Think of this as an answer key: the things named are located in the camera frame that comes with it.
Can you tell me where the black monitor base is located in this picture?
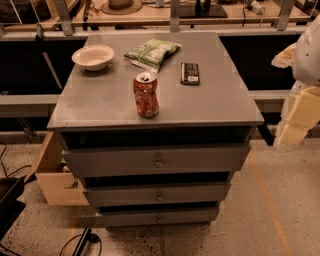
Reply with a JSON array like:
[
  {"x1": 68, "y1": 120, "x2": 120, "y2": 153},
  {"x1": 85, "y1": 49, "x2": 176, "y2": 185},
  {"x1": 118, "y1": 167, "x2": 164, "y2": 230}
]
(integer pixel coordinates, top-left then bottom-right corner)
[{"x1": 179, "y1": 0, "x2": 228, "y2": 18}]

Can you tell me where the grey middle drawer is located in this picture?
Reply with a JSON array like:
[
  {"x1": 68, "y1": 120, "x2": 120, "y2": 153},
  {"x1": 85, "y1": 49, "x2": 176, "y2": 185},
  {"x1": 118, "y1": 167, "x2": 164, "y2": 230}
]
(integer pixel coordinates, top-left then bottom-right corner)
[{"x1": 84, "y1": 182, "x2": 230, "y2": 207}]

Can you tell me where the green chip bag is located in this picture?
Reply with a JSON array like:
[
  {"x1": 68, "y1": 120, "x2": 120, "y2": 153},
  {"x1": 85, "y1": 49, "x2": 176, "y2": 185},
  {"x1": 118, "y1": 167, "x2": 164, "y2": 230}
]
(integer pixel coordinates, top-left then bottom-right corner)
[{"x1": 124, "y1": 39, "x2": 182, "y2": 73}]

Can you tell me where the grey drawer cabinet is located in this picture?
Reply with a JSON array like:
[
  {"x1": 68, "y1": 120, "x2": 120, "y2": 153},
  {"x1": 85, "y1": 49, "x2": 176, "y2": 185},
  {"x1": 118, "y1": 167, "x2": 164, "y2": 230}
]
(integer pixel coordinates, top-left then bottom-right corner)
[{"x1": 48, "y1": 31, "x2": 263, "y2": 216}]

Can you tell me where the tan hat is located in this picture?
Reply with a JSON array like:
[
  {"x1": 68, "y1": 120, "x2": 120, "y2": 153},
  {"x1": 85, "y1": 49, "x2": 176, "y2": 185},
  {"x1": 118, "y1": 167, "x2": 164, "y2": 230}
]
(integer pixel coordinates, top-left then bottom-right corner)
[{"x1": 100, "y1": 0, "x2": 142, "y2": 15}]

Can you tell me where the grey drawer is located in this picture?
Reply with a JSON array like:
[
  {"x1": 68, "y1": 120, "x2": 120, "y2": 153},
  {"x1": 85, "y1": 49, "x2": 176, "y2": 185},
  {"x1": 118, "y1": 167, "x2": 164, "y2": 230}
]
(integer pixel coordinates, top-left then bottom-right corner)
[
  {"x1": 84, "y1": 182, "x2": 230, "y2": 207},
  {"x1": 63, "y1": 144, "x2": 250, "y2": 178},
  {"x1": 79, "y1": 205, "x2": 220, "y2": 229}
]

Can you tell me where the white bowl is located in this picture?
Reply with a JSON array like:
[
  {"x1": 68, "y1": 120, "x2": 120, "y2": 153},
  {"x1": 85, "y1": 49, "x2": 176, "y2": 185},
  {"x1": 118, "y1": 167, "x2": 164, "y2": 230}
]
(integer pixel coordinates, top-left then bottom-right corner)
[{"x1": 72, "y1": 45, "x2": 114, "y2": 71}]

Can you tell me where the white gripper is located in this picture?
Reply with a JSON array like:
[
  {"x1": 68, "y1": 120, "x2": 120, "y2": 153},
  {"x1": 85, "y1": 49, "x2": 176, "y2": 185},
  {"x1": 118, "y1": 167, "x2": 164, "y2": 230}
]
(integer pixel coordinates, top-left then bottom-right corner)
[{"x1": 271, "y1": 43, "x2": 320, "y2": 146}]

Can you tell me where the black chocolate bar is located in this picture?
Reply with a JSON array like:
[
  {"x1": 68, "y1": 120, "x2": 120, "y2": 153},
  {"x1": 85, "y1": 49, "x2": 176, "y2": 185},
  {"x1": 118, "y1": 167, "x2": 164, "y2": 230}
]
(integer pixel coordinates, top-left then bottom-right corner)
[{"x1": 181, "y1": 62, "x2": 200, "y2": 86}]

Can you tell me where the red soda can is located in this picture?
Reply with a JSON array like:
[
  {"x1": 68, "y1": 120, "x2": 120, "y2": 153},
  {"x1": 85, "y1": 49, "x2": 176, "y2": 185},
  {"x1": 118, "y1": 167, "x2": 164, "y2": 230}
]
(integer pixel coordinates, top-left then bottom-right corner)
[{"x1": 133, "y1": 71, "x2": 159, "y2": 118}]

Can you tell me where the black floor cable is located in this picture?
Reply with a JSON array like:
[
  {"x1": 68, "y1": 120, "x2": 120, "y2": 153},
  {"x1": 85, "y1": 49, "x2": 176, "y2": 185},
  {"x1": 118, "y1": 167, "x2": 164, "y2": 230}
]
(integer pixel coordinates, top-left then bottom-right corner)
[{"x1": 0, "y1": 143, "x2": 33, "y2": 178}]

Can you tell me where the grey top drawer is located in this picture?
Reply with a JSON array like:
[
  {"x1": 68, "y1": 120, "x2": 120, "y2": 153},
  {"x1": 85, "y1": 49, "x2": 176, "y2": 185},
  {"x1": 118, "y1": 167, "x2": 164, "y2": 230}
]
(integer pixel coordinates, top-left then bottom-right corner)
[{"x1": 63, "y1": 144, "x2": 250, "y2": 178}]

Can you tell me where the wooden box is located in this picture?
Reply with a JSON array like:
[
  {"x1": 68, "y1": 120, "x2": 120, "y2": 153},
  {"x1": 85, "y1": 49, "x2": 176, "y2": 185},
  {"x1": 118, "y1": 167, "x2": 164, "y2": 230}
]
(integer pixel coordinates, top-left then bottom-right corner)
[{"x1": 24, "y1": 132, "x2": 88, "y2": 206}]

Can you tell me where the grey bottom drawer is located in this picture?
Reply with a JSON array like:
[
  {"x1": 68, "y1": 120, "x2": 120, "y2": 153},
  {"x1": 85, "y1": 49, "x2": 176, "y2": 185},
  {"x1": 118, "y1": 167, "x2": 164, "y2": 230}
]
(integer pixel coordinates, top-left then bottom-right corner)
[{"x1": 79, "y1": 205, "x2": 220, "y2": 229}]

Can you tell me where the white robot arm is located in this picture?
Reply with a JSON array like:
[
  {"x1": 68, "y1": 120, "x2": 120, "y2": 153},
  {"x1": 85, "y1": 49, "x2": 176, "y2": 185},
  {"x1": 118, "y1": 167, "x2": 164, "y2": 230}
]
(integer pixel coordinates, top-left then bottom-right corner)
[{"x1": 271, "y1": 16, "x2": 320, "y2": 149}]

